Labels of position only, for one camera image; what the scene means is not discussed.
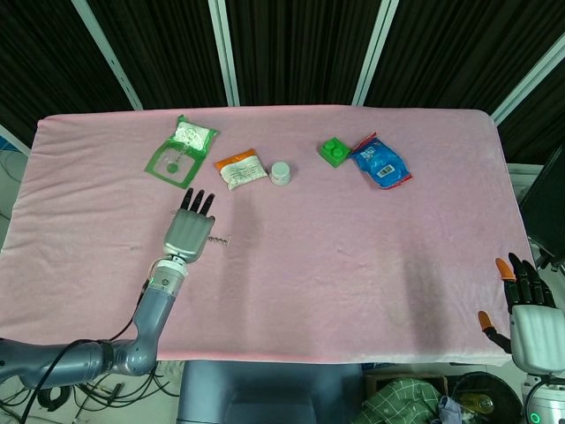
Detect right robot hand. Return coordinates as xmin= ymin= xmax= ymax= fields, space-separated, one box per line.
xmin=478 ymin=252 xmax=565 ymax=375

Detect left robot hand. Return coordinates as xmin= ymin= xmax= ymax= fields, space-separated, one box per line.
xmin=162 ymin=187 xmax=217 ymax=266

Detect black waste bin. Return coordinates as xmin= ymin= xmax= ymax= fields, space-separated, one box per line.
xmin=452 ymin=370 xmax=526 ymax=424

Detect orange white powder packet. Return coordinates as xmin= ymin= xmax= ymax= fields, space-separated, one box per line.
xmin=214 ymin=148 xmax=270 ymax=192

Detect yellow bottle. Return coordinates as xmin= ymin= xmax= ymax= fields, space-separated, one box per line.
xmin=461 ymin=394 xmax=494 ymax=415

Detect green plastic packet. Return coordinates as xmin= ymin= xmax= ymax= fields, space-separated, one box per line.
xmin=144 ymin=114 xmax=221 ymax=191

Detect small white jar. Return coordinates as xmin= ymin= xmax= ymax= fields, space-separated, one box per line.
xmin=269 ymin=161 xmax=293 ymax=187

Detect blue-grey crumpled cloth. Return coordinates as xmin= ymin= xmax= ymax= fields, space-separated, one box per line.
xmin=438 ymin=395 xmax=463 ymax=424

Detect black monitor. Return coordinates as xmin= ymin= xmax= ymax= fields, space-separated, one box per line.
xmin=516 ymin=144 xmax=565 ymax=266

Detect pink table cloth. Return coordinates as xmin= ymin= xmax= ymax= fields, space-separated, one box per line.
xmin=0 ymin=104 xmax=556 ymax=370

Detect green checked cloth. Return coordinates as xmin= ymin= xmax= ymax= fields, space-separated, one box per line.
xmin=361 ymin=378 xmax=442 ymax=424

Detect green toy brick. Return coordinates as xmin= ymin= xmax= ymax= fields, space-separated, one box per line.
xmin=318 ymin=137 xmax=353 ymax=168

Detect blue-grey robot torso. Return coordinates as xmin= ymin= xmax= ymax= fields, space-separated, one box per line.
xmin=177 ymin=360 xmax=367 ymax=424

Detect blue snack bag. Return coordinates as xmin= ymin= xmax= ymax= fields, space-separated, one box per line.
xmin=348 ymin=131 xmax=414 ymax=191

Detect black pleated curtain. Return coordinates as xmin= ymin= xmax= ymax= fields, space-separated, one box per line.
xmin=0 ymin=0 xmax=565 ymax=164

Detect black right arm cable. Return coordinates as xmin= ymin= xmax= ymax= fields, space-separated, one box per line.
xmin=524 ymin=377 xmax=551 ymax=424

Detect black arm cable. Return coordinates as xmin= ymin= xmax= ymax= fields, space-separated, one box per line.
xmin=19 ymin=264 xmax=154 ymax=424
xmin=524 ymin=377 xmax=551 ymax=424

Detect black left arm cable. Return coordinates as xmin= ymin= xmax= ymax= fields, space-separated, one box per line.
xmin=19 ymin=264 xmax=154 ymax=424

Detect black floor cables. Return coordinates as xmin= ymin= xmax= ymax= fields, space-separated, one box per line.
xmin=0 ymin=366 xmax=185 ymax=424

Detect white frame post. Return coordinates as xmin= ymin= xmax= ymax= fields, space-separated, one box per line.
xmin=0 ymin=123 xmax=32 ymax=155
xmin=350 ymin=0 xmax=401 ymax=106
xmin=71 ymin=0 xmax=145 ymax=111
xmin=207 ymin=0 xmax=242 ymax=107
xmin=489 ymin=33 xmax=565 ymax=125

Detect black cable coil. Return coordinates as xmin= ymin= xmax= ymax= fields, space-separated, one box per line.
xmin=37 ymin=383 xmax=72 ymax=412

